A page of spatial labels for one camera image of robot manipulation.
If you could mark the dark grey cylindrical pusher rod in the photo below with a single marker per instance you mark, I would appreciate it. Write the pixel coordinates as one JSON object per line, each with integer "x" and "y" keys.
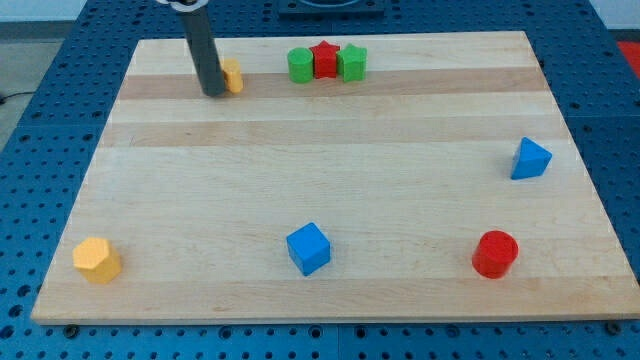
{"x": 200, "y": 40}

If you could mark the yellow heart block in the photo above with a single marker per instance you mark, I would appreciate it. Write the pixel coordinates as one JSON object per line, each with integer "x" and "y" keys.
{"x": 232, "y": 75}

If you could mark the green cylinder block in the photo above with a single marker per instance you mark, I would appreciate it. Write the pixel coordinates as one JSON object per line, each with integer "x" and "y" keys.
{"x": 300, "y": 65}

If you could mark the red star block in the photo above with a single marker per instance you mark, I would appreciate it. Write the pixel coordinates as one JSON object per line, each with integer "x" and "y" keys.
{"x": 325, "y": 59}

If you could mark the green star block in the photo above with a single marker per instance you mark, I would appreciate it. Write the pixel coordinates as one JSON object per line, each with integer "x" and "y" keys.
{"x": 351, "y": 63}

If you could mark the blue cube block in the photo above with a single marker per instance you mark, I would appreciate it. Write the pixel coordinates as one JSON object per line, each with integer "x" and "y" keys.
{"x": 308, "y": 248}

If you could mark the yellow hexagon block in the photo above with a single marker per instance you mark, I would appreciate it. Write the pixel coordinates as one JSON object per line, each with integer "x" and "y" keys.
{"x": 97, "y": 260}

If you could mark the light wooden board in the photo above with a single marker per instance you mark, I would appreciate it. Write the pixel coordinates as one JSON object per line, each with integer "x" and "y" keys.
{"x": 403, "y": 172}

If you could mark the blue triangle block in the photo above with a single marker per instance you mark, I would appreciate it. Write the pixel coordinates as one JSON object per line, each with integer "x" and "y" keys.
{"x": 530, "y": 160}

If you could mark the red cylinder block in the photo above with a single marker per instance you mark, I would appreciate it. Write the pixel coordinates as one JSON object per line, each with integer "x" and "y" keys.
{"x": 494, "y": 254}

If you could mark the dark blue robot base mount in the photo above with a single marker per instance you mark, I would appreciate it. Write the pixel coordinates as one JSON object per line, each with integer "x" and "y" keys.
{"x": 301, "y": 8}

